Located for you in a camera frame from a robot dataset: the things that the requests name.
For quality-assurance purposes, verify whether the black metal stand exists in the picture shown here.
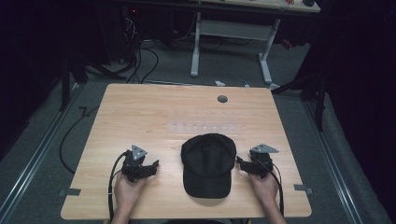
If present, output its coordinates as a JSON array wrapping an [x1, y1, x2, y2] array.
[[58, 50, 90, 112], [271, 69, 329, 133]]

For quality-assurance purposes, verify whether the metal floor rail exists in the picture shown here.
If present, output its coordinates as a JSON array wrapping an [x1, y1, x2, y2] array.
[[0, 83, 82, 218], [302, 100, 364, 224]]

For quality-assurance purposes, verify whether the black floor cable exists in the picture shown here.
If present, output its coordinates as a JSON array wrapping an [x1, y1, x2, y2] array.
[[59, 105, 101, 175]]

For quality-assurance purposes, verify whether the bundle of black floor cables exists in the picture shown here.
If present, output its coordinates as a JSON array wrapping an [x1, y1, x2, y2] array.
[[116, 17, 160, 85]]

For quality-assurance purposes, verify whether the person's right hand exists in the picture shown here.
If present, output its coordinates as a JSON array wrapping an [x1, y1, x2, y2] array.
[[247, 171, 280, 204]]

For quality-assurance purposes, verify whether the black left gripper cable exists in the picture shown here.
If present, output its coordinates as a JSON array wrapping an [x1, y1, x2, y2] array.
[[106, 151, 129, 223]]

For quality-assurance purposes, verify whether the grey tape piece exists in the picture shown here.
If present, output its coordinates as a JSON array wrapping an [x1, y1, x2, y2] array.
[[58, 188, 82, 198], [293, 183, 314, 196]]

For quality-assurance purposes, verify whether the person's left hand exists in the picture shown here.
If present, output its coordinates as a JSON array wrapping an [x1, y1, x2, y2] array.
[[113, 173, 148, 210]]

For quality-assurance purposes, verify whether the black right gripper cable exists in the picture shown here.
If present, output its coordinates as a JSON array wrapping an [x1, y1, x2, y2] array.
[[261, 160, 285, 217]]

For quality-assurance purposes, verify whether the black baseball cap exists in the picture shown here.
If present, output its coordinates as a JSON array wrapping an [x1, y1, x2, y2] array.
[[180, 133, 237, 200]]

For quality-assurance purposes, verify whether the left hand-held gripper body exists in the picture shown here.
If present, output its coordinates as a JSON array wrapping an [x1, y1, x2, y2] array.
[[120, 144, 149, 184]]

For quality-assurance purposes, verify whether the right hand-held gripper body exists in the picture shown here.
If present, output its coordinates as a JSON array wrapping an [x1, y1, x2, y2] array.
[[247, 143, 280, 180]]

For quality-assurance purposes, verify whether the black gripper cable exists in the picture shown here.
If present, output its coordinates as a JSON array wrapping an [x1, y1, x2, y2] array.
[[261, 160, 285, 217], [106, 151, 129, 223]]

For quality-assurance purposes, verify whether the clear tape strip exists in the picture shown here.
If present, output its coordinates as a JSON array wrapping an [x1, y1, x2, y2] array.
[[167, 121, 243, 135]]

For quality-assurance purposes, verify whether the white-framed wooden desk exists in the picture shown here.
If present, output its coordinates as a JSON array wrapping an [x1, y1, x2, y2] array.
[[174, 0, 321, 91]]

